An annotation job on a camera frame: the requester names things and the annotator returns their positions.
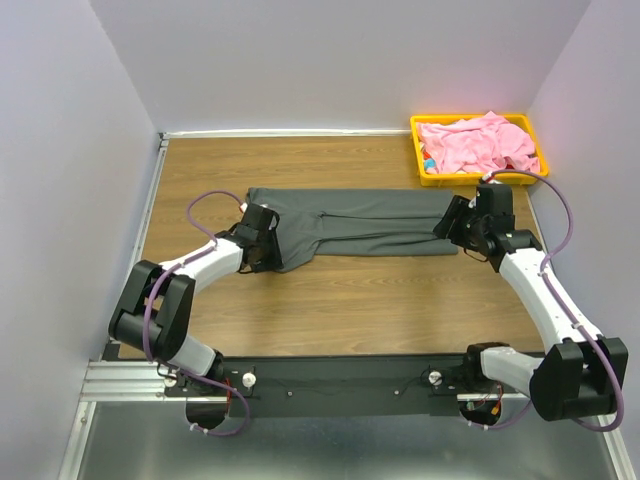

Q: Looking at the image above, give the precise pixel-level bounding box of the grey t shirt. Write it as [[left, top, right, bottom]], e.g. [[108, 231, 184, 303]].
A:
[[246, 187, 458, 273]]

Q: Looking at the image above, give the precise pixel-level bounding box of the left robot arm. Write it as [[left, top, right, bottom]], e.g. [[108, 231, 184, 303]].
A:
[[108, 204, 283, 395]]

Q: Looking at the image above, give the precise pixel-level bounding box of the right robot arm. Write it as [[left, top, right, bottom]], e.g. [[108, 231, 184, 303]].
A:
[[434, 183, 628, 431]]

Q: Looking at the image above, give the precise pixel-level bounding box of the yellow plastic bin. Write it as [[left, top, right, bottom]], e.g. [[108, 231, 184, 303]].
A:
[[410, 113, 550, 188]]

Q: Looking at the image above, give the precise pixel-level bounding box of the pink t shirt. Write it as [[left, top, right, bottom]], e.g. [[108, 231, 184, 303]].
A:
[[416, 111, 540, 174]]

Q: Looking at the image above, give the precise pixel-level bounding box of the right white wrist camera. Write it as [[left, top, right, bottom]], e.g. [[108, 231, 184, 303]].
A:
[[480, 172, 498, 184]]

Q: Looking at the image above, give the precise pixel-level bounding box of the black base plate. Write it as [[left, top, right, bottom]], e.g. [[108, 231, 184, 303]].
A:
[[164, 354, 512, 425]]

